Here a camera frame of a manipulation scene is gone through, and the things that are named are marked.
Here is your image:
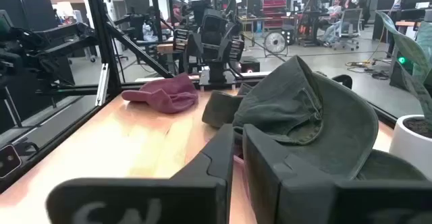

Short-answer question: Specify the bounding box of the black table-level camera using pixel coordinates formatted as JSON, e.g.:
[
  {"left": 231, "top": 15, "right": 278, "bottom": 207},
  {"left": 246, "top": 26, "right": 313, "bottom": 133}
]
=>
[{"left": 0, "top": 144, "right": 23, "bottom": 179}]

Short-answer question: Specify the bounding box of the black neighbouring robot rig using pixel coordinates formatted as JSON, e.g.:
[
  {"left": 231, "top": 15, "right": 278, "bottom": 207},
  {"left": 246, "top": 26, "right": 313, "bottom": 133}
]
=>
[{"left": 0, "top": 9, "right": 99, "bottom": 127}]

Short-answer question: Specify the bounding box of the grey office chair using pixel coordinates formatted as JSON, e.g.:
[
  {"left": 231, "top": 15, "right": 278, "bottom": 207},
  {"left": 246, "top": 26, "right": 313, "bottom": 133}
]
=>
[{"left": 333, "top": 7, "right": 364, "bottom": 52}]

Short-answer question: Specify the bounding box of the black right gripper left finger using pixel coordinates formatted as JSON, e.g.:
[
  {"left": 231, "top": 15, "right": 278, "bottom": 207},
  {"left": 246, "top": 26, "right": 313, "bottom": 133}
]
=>
[{"left": 45, "top": 123, "right": 236, "bottom": 224}]

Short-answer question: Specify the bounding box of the floor cable heap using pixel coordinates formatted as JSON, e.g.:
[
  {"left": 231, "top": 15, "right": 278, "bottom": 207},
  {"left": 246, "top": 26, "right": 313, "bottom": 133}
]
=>
[{"left": 344, "top": 57, "right": 392, "bottom": 82}]

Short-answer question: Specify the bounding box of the green snake plant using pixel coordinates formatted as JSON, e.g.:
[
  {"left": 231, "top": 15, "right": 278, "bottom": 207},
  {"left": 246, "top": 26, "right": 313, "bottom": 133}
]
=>
[{"left": 376, "top": 9, "right": 432, "bottom": 132}]

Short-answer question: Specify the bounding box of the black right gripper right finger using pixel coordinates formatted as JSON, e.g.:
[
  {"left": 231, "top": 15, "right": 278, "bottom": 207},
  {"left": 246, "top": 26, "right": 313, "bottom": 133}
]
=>
[{"left": 242, "top": 123, "right": 432, "bottom": 224}]

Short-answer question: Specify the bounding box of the round floor fan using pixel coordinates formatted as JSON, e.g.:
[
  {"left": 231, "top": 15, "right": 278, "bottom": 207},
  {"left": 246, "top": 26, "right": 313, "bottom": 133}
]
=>
[{"left": 263, "top": 30, "right": 290, "bottom": 58}]

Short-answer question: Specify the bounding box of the white plant pot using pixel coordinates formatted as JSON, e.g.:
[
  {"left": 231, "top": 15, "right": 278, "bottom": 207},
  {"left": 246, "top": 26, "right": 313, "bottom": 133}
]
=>
[{"left": 387, "top": 114, "right": 432, "bottom": 181}]

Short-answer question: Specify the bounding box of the silver frame bracket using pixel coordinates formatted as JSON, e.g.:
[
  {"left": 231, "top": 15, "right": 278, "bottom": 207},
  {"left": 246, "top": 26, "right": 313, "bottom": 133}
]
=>
[{"left": 95, "top": 63, "right": 110, "bottom": 107}]

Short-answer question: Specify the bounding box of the maroon baseball cap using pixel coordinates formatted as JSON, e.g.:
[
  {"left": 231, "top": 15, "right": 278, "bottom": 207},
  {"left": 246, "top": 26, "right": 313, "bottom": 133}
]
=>
[{"left": 120, "top": 72, "right": 199, "bottom": 115}]

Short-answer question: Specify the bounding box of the dark green baseball cap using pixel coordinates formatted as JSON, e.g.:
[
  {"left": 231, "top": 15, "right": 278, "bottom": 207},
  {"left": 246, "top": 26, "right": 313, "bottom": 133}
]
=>
[
  {"left": 356, "top": 148, "right": 428, "bottom": 181},
  {"left": 232, "top": 54, "right": 379, "bottom": 181},
  {"left": 201, "top": 82, "right": 253, "bottom": 129}
]

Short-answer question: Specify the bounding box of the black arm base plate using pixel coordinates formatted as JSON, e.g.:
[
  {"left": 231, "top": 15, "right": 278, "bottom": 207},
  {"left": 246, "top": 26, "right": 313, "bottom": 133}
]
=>
[{"left": 198, "top": 70, "right": 244, "bottom": 92}]

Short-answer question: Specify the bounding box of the red tool cabinet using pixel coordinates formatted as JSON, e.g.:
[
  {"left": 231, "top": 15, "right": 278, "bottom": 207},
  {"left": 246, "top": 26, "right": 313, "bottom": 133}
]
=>
[{"left": 261, "top": 0, "right": 288, "bottom": 29}]

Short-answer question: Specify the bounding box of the black aluminium table frame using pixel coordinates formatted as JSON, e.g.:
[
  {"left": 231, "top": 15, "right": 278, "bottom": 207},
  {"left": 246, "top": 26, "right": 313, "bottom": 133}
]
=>
[{"left": 0, "top": 0, "right": 399, "bottom": 194}]

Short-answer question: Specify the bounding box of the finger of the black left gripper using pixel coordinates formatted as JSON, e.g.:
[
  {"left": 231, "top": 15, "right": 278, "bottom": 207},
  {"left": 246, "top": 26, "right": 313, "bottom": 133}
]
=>
[
  {"left": 188, "top": 31, "right": 205, "bottom": 74},
  {"left": 219, "top": 24, "right": 239, "bottom": 63}
]

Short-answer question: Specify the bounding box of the black box with red light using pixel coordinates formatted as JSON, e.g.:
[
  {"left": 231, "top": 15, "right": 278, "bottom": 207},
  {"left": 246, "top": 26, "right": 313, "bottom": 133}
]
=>
[{"left": 238, "top": 55, "right": 261, "bottom": 74}]

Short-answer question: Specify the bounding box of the dark box with green light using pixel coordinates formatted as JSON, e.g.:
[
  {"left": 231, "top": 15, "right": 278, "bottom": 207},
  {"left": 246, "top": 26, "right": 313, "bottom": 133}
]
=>
[{"left": 387, "top": 47, "right": 418, "bottom": 90}]

